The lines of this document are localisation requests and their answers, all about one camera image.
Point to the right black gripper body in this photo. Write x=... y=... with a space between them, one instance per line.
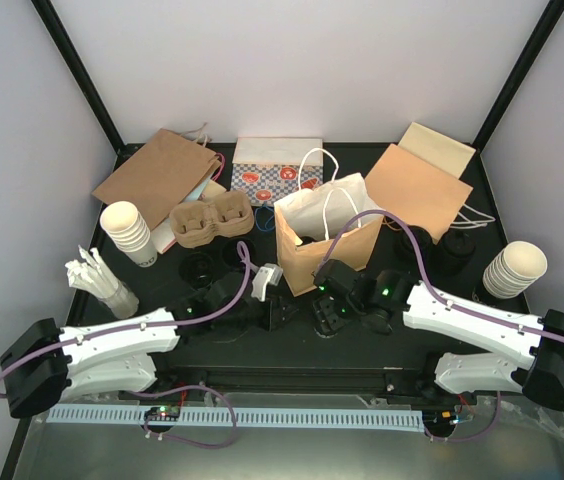
x=350 y=307

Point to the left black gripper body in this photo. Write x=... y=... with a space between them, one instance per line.
x=261 y=319

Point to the orange kraft paper bag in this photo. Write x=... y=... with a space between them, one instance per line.
x=341 y=213

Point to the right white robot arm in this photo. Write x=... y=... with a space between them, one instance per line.
x=520 y=353

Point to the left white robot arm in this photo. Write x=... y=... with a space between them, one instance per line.
x=48 y=364

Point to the stack of pulp cup carriers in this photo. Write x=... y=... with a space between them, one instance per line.
x=198 y=223

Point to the orange flat bag right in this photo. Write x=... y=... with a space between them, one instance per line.
x=417 y=192

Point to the black lid stack right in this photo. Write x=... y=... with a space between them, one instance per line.
x=454 y=251

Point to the checkered printed paper bag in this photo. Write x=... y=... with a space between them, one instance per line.
x=267 y=169

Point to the left stack of paper cups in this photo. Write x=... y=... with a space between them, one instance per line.
x=125 y=226

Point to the stack of paper cups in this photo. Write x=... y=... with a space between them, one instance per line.
x=125 y=226
x=514 y=269

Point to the brown flat paper bag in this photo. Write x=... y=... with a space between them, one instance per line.
x=159 y=175

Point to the tan flat paper bag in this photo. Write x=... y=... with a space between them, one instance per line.
x=437 y=149

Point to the bundle of wrapped straws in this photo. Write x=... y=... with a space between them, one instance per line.
x=92 y=275

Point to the right stack of paper cups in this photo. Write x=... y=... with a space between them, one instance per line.
x=514 y=269

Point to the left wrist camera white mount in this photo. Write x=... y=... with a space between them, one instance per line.
x=266 y=275

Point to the blue slotted cable duct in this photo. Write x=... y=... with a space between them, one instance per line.
x=347 y=419

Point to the right black frame post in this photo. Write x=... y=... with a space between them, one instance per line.
x=540 y=34

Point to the black frame post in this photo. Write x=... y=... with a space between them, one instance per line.
x=61 y=38
x=540 y=34

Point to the left black frame post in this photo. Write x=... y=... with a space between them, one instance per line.
x=61 y=38

